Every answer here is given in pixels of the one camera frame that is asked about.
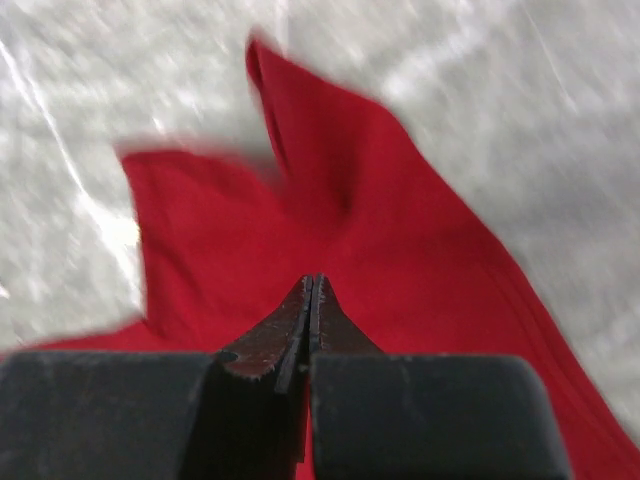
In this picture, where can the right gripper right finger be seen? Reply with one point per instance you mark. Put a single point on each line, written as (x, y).
(392, 416)

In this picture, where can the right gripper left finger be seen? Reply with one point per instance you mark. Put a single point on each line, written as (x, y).
(237, 413)

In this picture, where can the red t shirt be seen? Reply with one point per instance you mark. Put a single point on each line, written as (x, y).
(411, 263)

